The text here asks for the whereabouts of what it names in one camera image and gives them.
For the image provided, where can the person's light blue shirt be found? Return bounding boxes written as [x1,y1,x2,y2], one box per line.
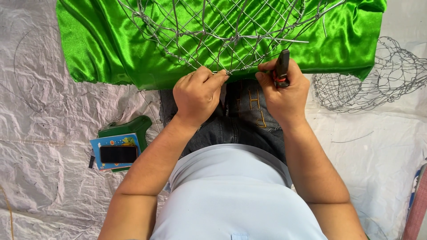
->
[149,144,329,240]

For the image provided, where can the loose thin wire loop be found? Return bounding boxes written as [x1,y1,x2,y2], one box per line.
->
[0,25,161,134]

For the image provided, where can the black smartphone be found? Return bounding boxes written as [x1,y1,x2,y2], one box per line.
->
[99,145,139,164]

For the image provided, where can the wire mesh basket form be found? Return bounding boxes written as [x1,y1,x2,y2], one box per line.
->
[313,36,427,113]

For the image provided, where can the green satin cloth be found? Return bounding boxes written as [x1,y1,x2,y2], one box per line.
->
[56,0,387,91]

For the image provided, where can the blue picture book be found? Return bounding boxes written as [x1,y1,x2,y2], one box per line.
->
[89,133,142,171]

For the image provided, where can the green plastic stool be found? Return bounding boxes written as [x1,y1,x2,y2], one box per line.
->
[97,115,153,173]

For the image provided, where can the black red-handled pliers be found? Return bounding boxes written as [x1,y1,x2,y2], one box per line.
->
[273,49,291,88]

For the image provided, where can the person's right hand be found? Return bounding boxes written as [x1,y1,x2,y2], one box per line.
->
[255,58,311,129]

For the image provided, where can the white plastic ground sheet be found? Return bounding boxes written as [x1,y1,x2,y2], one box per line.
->
[0,0,427,240]

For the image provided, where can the pink cloth edge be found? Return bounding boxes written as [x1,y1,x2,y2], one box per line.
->
[402,163,427,240]

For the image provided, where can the person's left hand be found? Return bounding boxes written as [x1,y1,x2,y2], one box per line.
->
[172,66,230,126]

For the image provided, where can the wire mesh frame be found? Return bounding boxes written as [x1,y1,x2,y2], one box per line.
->
[117,0,346,75]

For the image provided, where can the person's dark denim jeans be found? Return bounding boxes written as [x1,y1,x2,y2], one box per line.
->
[159,79,287,165]

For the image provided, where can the short loose wire piece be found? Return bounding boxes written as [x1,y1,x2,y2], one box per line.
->
[331,131,374,144]

